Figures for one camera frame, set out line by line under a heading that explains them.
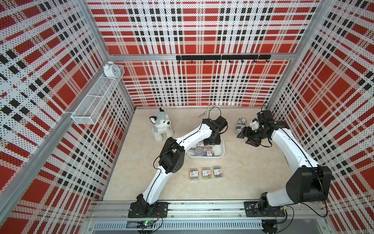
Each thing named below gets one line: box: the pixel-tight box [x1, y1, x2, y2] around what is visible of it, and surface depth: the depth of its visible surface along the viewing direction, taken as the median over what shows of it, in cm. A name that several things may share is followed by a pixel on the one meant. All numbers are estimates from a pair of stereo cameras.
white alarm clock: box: [102, 60, 121, 78], surface depth 82 cm
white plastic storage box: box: [186, 137, 225, 158], surface depth 95 cm
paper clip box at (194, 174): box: [189, 167, 199, 182], surface depth 86 cm
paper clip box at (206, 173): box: [201, 166, 212, 180], surface depth 86 cm
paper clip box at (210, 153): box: [206, 150, 215, 157], surface depth 94 cm
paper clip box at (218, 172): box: [212, 165, 224, 179], surface depth 86 cm
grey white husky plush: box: [149, 107, 174, 142], surface depth 92 cm
